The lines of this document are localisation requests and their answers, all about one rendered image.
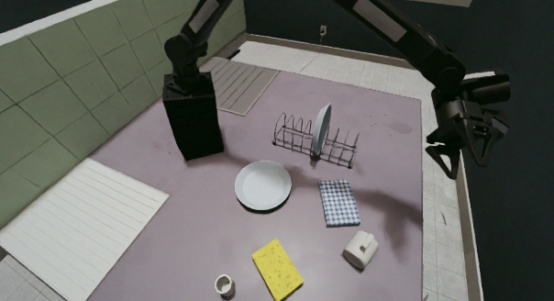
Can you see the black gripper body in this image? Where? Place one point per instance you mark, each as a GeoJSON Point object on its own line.
{"type": "Point", "coordinates": [446, 132]}

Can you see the yellow sponge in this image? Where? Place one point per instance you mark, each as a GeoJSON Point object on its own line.
{"type": "Point", "coordinates": [277, 270]}

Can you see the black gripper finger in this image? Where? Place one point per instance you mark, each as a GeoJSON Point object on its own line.
{"type": "Point", "coordinates": [468, 131]}
{"type": "Point", "coordinates": [454, 156]}

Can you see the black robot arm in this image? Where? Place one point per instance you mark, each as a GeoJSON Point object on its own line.
{"type": "Point", "coordinates": [433, 58]}

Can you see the small grey cup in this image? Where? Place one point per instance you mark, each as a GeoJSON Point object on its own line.
{"type": "Point", "coordinates": [223, 283]}

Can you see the white mug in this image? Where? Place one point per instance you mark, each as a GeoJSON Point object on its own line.
{"type": "Point", "coordinates": [358, 252]}

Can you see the white ribbed draining mat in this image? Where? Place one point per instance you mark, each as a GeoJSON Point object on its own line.
{"type": "Point", "coordinates": [74, 234]}

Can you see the blue and white checkered towel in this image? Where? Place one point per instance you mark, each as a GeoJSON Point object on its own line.
{"type": "Point", "coordinates": [338, 203]}

